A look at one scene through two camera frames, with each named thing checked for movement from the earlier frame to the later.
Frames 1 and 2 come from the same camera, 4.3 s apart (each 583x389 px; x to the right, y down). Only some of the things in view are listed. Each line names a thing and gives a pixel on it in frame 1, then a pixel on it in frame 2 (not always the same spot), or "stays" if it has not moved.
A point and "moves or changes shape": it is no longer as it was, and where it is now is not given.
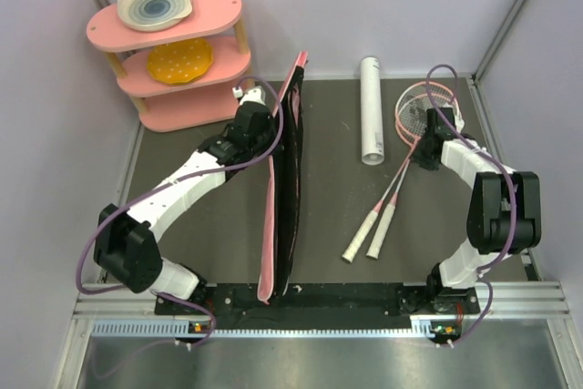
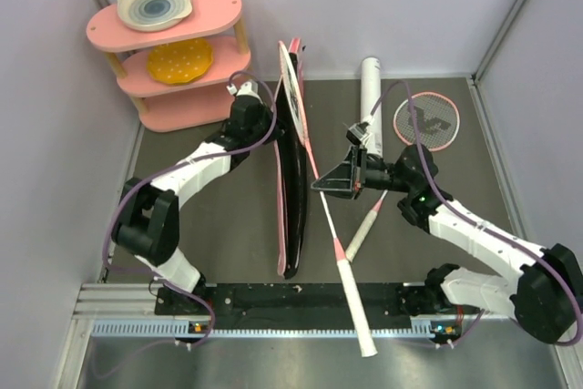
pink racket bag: [281, 242] moves or changes shape
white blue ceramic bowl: [153, 5] stays
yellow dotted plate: [180, 62] stays
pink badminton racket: [412, 117] to [293, 100]
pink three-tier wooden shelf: [204, 102] stays
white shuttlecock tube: [372, 110] stays
